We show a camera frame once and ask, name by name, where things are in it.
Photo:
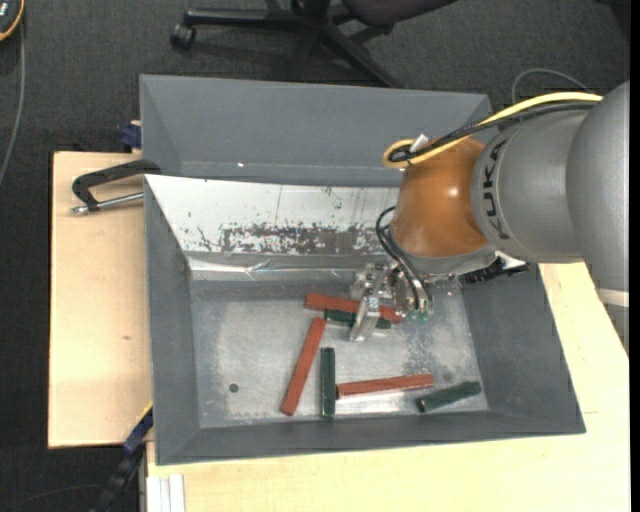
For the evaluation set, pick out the pale wood board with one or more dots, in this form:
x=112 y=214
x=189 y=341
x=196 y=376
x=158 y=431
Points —
x=95 y=310

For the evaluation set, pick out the dark green flat block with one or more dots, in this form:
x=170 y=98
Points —
x=327 y=382
x=340 y=316
x=449 y=396

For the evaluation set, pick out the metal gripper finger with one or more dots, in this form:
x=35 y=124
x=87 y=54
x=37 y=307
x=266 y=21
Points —
x=364 y=284
x=364 y=322

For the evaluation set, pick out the grey metal bin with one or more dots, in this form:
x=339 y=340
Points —
x=260 y=360

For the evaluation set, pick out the red-brown flat block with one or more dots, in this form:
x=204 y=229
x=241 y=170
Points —
x=330 y=302
x=303 y=367
x=385 y=385

